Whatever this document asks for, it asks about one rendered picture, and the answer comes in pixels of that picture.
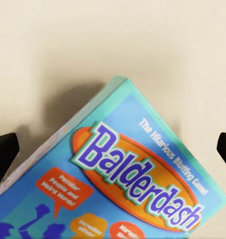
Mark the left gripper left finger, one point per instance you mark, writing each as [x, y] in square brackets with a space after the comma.
[9, 148]

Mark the bed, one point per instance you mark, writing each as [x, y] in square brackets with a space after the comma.
[56, 55]

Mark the board game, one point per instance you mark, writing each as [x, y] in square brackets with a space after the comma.
[115, 170]

